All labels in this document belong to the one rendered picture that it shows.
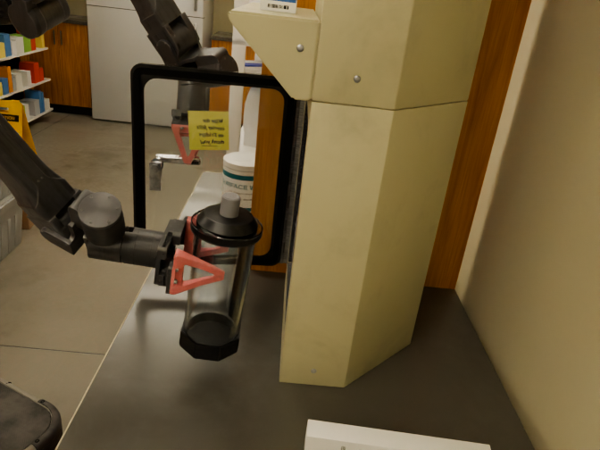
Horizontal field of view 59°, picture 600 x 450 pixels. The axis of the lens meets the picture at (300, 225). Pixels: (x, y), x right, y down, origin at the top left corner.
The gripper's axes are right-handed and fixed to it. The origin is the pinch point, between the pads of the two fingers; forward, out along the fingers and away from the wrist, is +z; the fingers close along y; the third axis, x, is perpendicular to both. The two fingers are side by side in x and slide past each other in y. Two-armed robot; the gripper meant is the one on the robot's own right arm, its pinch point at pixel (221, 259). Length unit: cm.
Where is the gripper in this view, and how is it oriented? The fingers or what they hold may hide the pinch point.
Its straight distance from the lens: 83.5
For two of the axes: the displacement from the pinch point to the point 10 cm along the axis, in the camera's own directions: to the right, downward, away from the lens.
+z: 9.8, 1.6, 1.2
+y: -0.4, -4.3, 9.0
